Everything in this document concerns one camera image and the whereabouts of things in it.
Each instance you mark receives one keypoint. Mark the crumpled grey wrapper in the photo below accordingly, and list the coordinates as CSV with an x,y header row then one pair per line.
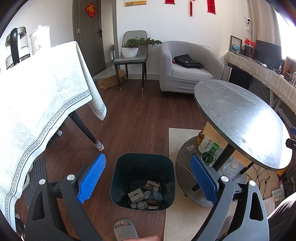
x,y
191,148

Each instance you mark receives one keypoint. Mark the white patterned tablecloth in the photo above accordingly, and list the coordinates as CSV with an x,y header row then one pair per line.
x,y
39,97

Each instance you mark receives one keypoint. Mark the person's grey shorts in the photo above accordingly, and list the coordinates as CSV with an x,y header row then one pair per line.
x,y
283,215

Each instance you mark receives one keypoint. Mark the black table leg with sock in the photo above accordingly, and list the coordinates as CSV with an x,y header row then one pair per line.
x,y
83,127
59,133

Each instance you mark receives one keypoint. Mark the grey striped doormat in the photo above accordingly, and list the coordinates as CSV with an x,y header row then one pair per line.
x,y
38,176

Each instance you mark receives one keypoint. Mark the white plastic bottle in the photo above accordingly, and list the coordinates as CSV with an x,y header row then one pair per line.
x,y
204,144

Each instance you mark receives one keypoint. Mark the pink cloth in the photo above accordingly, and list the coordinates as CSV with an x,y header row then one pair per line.
x,y
174,61

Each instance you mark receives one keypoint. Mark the white round lid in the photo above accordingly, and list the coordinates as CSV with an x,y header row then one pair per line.
x,y
141,205

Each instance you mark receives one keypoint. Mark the white security camera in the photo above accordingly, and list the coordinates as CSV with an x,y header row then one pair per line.
x,y
248,21

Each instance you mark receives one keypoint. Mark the blue tissue packet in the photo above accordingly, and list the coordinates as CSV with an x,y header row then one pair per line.
x,y
156,195

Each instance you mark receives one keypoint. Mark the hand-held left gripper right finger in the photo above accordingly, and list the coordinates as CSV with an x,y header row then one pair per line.
x,y
203,178

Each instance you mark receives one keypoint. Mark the black bag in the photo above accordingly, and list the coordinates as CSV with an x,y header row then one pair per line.
x,y
186,61

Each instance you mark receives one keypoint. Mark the potted plant in white pot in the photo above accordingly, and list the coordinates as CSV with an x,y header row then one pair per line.
x,y
129,51

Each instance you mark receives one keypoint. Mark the brown wooden shelf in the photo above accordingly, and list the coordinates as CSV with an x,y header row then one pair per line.
x,y
290,69

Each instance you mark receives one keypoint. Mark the small blue globe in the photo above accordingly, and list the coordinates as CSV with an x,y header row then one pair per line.
x,y
235,48

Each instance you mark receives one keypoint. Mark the black monitor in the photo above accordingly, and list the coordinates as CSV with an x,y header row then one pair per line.
x,y
267,53

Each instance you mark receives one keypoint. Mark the person's leg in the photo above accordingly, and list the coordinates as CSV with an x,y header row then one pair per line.
x,y
149,238

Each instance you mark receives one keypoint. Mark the white paper sheet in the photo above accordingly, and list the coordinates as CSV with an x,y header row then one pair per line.
x,y
269,203

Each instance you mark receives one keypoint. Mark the grey dining chair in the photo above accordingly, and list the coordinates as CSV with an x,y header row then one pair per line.
x,y
131,59

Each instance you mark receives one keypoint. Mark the dark speaker box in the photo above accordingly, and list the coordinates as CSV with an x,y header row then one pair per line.
x,y
248,51

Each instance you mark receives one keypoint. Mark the red wall banner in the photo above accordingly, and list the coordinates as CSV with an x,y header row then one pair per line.
x,y
211,7
170,1

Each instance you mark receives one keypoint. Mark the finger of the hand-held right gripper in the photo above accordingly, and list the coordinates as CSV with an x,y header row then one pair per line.
x,y
291,142
293,130

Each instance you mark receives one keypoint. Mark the brown picture frame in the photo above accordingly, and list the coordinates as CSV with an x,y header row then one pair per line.
x,y
232,39

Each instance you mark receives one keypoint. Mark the dark green trash bin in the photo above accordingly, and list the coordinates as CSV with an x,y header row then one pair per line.
x,y
129,169

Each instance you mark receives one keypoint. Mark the grey door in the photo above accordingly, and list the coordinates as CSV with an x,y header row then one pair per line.
x,y
89,46

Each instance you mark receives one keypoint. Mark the beige rug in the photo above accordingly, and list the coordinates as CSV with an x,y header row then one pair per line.
x,y
185,222

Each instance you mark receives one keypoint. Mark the green glass bottle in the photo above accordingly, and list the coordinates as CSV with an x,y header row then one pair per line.
x,y
209,156

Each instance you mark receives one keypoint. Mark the white jug with lid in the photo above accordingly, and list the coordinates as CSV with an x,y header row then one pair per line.
x,y
39,40

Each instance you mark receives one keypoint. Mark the red diamond door decoration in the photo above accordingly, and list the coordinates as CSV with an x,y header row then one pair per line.
x,y
90,10

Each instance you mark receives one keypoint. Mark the red hanging knot ornament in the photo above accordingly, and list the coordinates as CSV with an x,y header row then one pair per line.
x,y
191,8

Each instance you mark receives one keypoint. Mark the brown cardboard box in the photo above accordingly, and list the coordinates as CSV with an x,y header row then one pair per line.
x,y
108,81

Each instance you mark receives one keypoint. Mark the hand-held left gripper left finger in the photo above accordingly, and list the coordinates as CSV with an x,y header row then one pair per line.
x,y
92,178

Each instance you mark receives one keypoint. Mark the white panel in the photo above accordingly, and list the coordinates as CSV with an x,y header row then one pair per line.
x,y
226,73

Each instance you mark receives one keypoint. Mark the beige fringed desk cloth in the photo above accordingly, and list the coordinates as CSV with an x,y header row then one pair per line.
x,y
266,76

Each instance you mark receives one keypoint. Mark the orange juice bottle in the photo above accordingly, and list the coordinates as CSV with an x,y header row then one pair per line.
x,y
200,138

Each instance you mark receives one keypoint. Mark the round grey marble table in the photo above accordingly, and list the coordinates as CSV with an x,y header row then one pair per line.
x,y
235,115

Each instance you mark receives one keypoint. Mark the small red flags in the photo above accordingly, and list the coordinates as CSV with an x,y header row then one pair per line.
x,y
249,42

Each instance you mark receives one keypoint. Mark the yellow packet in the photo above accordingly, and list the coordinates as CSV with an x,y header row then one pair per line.
x,y
282,172

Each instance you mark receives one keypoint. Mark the wall calendar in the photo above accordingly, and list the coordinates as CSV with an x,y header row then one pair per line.
x,y
136,2

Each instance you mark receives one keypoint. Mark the clear water bottle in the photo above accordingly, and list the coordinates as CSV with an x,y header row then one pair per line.
x,y
231,168

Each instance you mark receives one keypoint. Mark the grey slipper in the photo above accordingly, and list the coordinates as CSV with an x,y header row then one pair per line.
x,y
126,230

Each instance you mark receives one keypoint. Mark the grey armchair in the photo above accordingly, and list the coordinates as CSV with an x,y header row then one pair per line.
x,y
166,74

